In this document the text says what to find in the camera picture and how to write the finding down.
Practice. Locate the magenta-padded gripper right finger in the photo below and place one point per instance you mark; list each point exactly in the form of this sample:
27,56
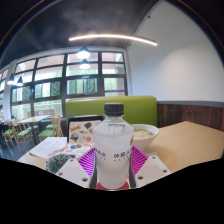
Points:
151,170

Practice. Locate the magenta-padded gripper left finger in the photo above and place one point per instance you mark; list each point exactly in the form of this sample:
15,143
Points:
71,171

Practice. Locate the clear plastic water bottle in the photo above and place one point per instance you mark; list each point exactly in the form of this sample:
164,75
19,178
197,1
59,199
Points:
112,150

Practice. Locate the green speckled white mug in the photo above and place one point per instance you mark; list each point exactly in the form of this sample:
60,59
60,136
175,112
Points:
56,161

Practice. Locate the white footed bowl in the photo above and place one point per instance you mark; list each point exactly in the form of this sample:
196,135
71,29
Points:
146,138

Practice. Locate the white paper sheets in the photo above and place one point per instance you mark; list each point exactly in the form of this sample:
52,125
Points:
48,146

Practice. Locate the sticker-covered black tablet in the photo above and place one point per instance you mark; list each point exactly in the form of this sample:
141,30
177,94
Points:
80,131

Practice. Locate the wooden chairs with green seats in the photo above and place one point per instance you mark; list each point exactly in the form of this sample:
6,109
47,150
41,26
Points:
23,132

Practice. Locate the green upholstered bench backrest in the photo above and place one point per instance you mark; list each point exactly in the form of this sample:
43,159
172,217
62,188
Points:
133,108

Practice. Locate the wooden dining table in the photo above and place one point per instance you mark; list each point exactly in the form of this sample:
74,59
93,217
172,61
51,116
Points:
31,119

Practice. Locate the large black-framed window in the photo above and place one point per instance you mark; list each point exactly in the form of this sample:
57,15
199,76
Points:
50,73

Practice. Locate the black pendant lamps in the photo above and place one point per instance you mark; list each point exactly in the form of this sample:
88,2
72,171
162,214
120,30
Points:
83,53

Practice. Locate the curved linear ceiling light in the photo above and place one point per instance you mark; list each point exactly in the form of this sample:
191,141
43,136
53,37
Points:
113,36

